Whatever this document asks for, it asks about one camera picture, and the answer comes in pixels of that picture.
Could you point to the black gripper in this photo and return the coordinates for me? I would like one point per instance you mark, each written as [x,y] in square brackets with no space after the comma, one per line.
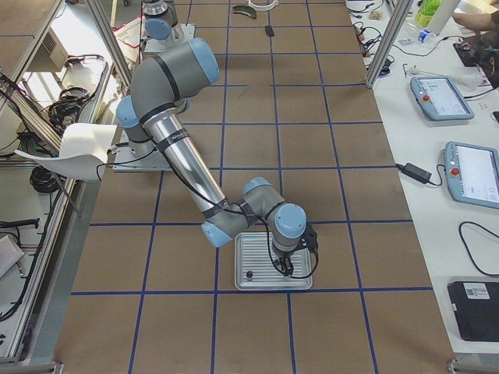
[284,258]

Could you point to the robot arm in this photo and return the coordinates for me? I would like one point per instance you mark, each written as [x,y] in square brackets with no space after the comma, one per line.
[159,86]
[161,21]

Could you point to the ribbed metal tray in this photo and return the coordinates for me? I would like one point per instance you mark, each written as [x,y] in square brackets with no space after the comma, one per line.
[251,253]

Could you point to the black power adapter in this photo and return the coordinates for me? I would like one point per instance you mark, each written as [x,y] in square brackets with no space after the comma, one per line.
[414,172]

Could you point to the black box with label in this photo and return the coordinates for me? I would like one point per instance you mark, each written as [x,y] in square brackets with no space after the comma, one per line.
[475,305]

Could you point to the near teach pendant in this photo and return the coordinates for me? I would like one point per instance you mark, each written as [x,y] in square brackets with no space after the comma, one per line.
[472,174]

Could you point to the teach pendant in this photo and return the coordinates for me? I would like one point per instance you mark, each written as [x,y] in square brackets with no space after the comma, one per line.
[440,99]
[472,174]

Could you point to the far teach pendant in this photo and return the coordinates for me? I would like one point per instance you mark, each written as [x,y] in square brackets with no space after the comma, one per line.
[440,99]

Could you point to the white curved sheet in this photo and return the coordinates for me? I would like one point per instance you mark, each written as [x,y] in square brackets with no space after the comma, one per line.
[84,146]

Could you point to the black brake pad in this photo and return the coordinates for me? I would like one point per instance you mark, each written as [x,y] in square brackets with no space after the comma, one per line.
[269,30]

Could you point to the green brake shoe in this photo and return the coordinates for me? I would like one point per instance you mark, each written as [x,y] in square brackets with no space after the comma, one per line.
[244,10]

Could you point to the white curved plastic part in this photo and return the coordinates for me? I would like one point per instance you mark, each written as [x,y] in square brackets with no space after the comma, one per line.
[263,7]

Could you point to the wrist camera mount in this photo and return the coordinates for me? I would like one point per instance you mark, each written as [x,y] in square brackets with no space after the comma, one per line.
[309,239]

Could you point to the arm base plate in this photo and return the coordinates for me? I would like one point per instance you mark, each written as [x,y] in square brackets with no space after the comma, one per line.
[138,157]
[161,36]

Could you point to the aluminium frame post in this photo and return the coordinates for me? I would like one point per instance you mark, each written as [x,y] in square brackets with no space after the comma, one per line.
[391,32]

